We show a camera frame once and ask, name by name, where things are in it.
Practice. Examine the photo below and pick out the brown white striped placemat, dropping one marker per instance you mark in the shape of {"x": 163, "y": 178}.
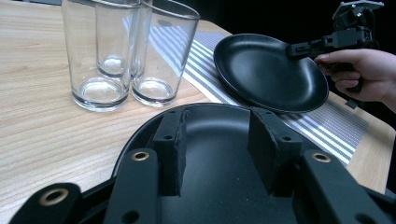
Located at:
{"x": 327, "y": 127}

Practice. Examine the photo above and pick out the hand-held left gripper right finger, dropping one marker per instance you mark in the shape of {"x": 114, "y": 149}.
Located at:
{"x": 274, "y": 152}

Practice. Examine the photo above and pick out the clear drinking glass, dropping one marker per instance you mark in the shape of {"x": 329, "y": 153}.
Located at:
{"x": 113, "y": 65}
{"x": 99, "y": 90}
{"x": 155, "y": 88}

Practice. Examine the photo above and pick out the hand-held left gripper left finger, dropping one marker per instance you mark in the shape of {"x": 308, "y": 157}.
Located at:
{"x": 171, "y": 149}

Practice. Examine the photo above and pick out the black plate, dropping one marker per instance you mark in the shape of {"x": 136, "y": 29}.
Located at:
{"x": 264, "y": 74}
{"x": 218, "y": 149}

